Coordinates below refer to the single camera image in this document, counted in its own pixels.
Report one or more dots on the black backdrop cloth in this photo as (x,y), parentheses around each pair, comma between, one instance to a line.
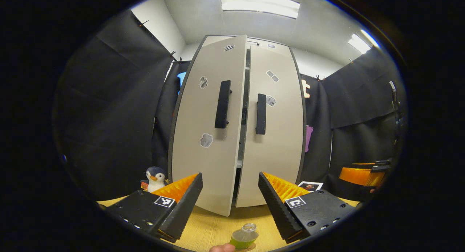
(109,117)

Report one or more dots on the grey cabinet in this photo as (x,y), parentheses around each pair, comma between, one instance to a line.
(242,117)

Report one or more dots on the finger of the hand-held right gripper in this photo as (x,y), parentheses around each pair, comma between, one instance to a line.
(359,176)
(381,166)

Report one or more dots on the penguin plush toy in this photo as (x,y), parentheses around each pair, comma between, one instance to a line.
(156,179)

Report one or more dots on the green label plastic bottle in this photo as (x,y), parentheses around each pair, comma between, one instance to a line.
(244,236)

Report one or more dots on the large ceiling light panel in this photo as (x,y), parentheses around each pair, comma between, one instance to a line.
(259,4)

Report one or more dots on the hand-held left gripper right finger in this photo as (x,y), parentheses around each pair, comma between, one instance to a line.
(278,208)

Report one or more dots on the small ceiling light panel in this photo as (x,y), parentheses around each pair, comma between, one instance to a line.
(359,43)

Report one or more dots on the grey cabinet door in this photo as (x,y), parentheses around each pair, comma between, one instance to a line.
(203,165)
(279,154)

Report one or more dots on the round wooden coaster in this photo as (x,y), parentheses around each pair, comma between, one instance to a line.
(252,247)

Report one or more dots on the white photo cover book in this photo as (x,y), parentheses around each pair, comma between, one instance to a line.
(310,186)

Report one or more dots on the grey cabinet drawer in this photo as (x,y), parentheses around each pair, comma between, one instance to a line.
(272,44)

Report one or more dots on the black cloth clip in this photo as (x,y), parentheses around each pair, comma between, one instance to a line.
(319,77)

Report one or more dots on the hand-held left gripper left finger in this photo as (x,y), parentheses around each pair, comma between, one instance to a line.
(183,208)

